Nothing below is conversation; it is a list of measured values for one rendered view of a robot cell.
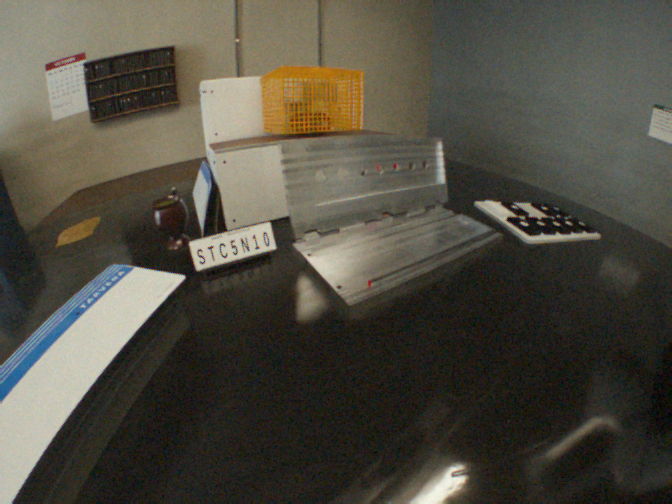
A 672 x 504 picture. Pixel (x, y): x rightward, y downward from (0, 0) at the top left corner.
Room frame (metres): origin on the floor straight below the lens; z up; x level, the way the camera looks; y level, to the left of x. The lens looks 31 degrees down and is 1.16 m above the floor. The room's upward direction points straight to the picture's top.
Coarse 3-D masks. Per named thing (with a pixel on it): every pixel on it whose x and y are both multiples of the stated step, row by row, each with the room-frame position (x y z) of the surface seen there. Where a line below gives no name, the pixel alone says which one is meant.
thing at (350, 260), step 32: (384, 224) 0.52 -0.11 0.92; (416, 224) 0.53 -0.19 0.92; (448, 224) 0.53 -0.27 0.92; (320, 256) 0.39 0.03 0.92; (352, 256) 0.39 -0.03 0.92; (384, 256) 0.39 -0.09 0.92; (416, 256) 0.39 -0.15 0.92; (448, 256) 0.38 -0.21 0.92; (352, 288) 0.30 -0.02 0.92; (384, 288) 0.29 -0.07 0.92
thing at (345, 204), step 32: (288, 160) 0.45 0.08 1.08; (320, 160) 0.49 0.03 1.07; (352, 160) 0.53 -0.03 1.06; (384, 160) 0.57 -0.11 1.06; (416, 160) 0.62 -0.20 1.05; (288, 192) 0.43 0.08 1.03; (320, 192) 0.47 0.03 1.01; (352, 192) 0.51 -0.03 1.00; (384, 192) 0.54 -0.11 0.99; (416, 192) 0.58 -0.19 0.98; (320, 224) 0.44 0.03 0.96; (352, 224) 0.48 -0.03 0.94
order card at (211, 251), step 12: (252, 228) 0.43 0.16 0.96; (264, 228) 0.44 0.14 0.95; (204, 240) 0.38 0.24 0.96; (216, 240) 0.39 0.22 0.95; (228, 240) 0.40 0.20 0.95; (240, 240) 0.41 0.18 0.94; (252, 240) 0.42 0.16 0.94; (264, 240) 0.43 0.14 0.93; (192, 252) 0.36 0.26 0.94; (204, 252) 0.37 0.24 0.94; (216, 252) 0.38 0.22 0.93; (228, 252) 0.39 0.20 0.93; (240, 252) 0.40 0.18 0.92; (252, 252) 0.41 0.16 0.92; (204, 264) 0.36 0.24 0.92; (216, 264) 0.37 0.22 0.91
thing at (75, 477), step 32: (160, 320) 0.19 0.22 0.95; (128, 352) 0.13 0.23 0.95; (160, 352) 0.17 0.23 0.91; (96, 384) 0.08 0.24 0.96; (128, 384) 0.10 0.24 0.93; (96, 416) 0.05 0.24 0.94; (64, 448) 0.01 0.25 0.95; (96, 448) 0.02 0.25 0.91; (32, 480) -0.04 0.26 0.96; (64, 480) -0.02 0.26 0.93
